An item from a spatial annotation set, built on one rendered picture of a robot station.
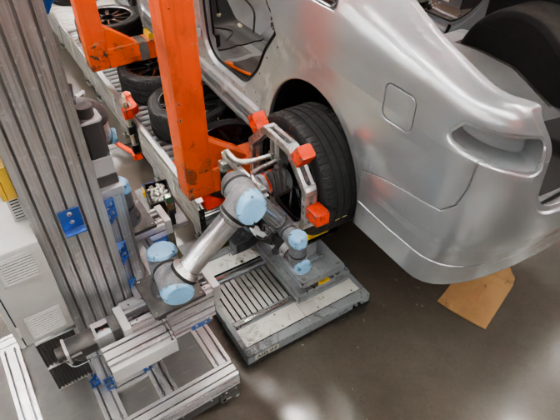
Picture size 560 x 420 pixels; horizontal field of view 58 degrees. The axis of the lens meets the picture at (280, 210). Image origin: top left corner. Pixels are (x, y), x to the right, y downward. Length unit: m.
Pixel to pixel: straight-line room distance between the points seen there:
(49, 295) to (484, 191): 1.60
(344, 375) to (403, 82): 1.59
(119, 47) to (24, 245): 2.92
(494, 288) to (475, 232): 1.43
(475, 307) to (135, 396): 1.97
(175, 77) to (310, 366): 1.65
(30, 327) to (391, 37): 1.71
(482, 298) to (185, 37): 2.25
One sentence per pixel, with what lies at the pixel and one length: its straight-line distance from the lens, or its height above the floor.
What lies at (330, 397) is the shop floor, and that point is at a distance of 2.78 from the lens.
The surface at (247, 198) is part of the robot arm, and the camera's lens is 1.72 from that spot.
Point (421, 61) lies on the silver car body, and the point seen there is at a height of 1.66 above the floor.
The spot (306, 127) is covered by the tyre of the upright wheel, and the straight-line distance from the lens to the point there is 2.38.
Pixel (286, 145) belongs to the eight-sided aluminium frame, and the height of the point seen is 1.12.
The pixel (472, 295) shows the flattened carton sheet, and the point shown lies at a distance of 3.34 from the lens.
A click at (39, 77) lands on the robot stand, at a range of 1.66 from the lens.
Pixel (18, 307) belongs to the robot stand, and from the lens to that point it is 2.07.
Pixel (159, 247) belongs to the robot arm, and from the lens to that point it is 2.00.
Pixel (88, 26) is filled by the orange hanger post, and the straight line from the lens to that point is 4.46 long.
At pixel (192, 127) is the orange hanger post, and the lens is 2.74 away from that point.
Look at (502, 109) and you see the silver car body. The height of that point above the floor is 1.62.
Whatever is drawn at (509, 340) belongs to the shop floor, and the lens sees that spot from 3.21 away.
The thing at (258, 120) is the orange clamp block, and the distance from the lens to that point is 2.57.
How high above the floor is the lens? 2.43
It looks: 41 degrees down
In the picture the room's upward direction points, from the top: straight up
